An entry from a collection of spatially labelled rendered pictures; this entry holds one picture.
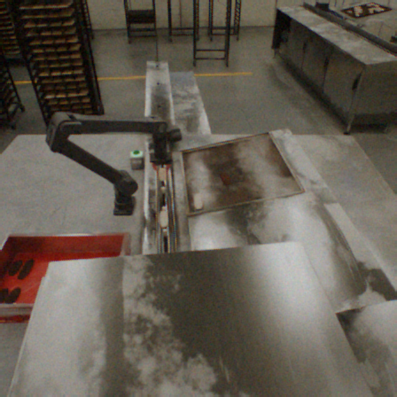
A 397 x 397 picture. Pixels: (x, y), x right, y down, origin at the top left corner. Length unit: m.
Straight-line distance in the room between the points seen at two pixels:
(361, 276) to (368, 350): 0.23
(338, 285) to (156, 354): 0.71
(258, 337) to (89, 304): 0.30
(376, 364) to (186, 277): 0.74
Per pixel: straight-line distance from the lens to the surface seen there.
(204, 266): 0.65
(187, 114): 2.31
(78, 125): 1.20
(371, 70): 3.84
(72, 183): 1.75
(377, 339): 1.24
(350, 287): 1.13
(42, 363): 0.60
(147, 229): 1.34
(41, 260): 1.41
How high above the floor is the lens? 1.81
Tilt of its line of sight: 40 degrees down
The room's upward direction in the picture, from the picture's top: straight up
